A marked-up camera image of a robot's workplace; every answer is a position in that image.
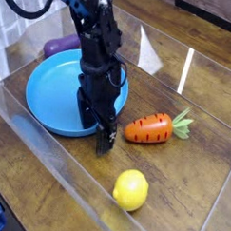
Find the orange toy carrot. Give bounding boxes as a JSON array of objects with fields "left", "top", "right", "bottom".
[{"left": 124, "top": 108, "right": 193, "bottom": 144}]

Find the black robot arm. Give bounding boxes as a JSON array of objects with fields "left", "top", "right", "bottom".
[{"left": 5, "top": 0, "right": 127, "bottom": 156}]

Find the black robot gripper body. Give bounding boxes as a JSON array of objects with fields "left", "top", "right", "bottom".
[{"left": 78, "top": 62, "right": 122, "bottom": 125}]

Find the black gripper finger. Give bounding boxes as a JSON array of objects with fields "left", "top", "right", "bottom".
[
  {"left": 96, "top": 123, "right": 117, "bottom": 156},
  {"left": 77, "top": 88, "right": 97, "bottom": 129}
]

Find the clear acrylic enclosure wall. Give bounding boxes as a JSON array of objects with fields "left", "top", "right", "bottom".
[{"left": 0, "top": 0, "right": 231, "bottom": 231}]

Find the yellow toy lemon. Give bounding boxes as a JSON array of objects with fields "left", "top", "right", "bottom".
[{"left": 112, "top": 169, "right": 148, "bottom": 211}]

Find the purple toy eggplant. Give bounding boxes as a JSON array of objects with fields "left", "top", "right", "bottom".
[{"left": 43, "top": 34, "right": 80, "bottom": 57}]

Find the blue round plate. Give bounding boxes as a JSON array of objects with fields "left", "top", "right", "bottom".
[{"left": 23, "top": 46, "right": 131, "bottom": 141}]

